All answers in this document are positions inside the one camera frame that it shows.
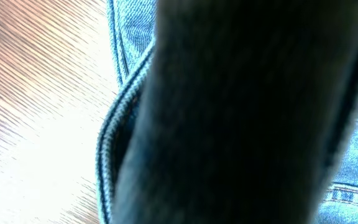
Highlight light blue denim jeans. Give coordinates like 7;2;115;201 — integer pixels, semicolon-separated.
96;0;358;223

